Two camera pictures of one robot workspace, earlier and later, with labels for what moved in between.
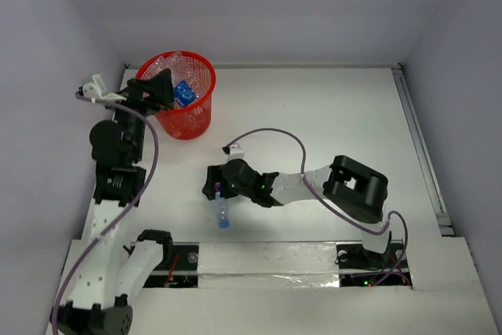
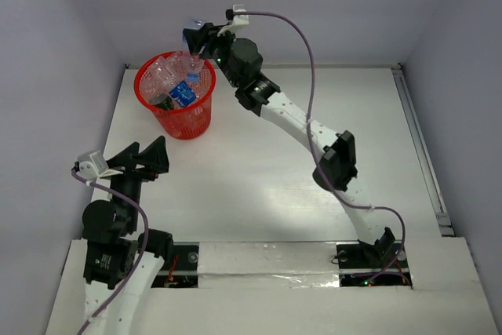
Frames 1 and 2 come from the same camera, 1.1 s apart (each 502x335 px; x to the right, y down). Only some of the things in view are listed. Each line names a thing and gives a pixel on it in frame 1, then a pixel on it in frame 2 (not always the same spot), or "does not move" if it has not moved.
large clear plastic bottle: [179, 65] does not move
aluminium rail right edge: [423, 146] does not move
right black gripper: [214, 175] -> [195, 38]
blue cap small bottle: [223, 209] -> [195, 62]
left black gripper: [138, 90] -> [131, 170]
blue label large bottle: [183, 94] does not move
